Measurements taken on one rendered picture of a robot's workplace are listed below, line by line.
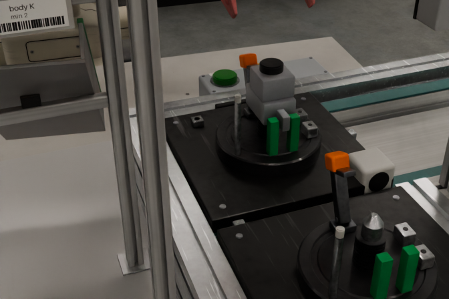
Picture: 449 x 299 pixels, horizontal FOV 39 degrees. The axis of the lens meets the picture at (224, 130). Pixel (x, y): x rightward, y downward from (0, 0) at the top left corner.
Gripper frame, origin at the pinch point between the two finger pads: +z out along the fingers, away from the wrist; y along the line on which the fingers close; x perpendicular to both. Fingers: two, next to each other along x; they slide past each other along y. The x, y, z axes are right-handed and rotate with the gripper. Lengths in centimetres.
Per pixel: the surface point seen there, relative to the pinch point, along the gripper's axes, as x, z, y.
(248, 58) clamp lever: 12.1, 2.9, -0.1
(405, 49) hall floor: 224, -42, 161
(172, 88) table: 51, -3, -3
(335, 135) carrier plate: 13.2, 15.3, 10.1
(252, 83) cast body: 7.6, 7.4, -1.9
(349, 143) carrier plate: 11.3, 17.0, 10.8
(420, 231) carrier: -2.5, 29.2, 9.8
